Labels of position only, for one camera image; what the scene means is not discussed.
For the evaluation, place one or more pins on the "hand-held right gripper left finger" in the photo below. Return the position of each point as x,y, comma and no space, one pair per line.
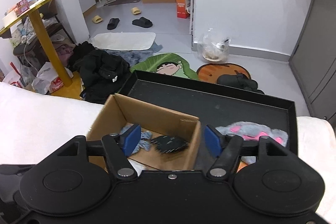
132,138

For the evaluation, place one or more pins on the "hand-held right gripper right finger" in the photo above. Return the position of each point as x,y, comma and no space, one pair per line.
213,140

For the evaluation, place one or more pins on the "blue-grey plush toy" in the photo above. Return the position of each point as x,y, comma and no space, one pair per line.
145,134

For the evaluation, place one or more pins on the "white tissue pack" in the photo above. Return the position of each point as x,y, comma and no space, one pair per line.
136,165

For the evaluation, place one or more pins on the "brown cardboard box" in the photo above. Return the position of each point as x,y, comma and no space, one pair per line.
155,113

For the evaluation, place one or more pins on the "black shallow tray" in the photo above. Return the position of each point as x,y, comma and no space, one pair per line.
210,106

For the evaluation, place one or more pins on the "black dotted plush toy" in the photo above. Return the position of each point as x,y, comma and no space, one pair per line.
168,144

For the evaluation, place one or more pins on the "grey plush with pink ears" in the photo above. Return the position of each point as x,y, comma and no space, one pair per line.
252,132

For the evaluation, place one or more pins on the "black padded shoe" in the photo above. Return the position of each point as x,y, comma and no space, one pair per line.
256,91
233,81

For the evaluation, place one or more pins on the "orange round mat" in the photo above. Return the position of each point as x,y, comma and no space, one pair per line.
210,70

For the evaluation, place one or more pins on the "black clothes pile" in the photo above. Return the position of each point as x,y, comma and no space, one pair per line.
99,71

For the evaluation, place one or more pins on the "green leaf cartoon mat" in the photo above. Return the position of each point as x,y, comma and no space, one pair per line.
170,66

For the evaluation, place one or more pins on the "blue-grey fuzzy rug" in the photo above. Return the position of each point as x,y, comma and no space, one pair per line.
131,56

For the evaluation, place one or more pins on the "clear plastic bag with bowl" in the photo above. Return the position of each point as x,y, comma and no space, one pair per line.
214,48

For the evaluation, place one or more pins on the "grey-blue floor mat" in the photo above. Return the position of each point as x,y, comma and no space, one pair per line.
157,47

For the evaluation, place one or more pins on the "white blanket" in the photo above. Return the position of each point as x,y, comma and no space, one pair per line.
39,121

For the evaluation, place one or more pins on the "white bath mat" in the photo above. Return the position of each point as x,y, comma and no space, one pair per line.
123,40

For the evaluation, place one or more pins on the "white and red plastic bags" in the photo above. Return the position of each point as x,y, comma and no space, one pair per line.
52,81

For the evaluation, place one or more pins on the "black slipper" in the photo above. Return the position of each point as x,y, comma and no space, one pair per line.
142,22
113,24

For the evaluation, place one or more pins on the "yellow slipper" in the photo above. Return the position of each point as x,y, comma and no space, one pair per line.
97,19
136,11

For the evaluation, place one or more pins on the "white narrow rack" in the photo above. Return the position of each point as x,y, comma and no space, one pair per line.
193,16

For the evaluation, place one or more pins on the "round gold side table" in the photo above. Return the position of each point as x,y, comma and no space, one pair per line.
44,37

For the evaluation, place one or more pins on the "orange cardboard box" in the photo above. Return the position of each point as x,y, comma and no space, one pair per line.
182,7

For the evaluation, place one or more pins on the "low dark shelf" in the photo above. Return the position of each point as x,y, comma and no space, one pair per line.
34,43

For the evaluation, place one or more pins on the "brown door mat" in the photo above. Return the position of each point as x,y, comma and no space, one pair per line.
126,0

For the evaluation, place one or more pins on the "grey upright board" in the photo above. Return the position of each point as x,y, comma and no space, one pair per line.
315,43

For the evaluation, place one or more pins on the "small pink boxes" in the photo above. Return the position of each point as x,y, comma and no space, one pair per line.
23,6

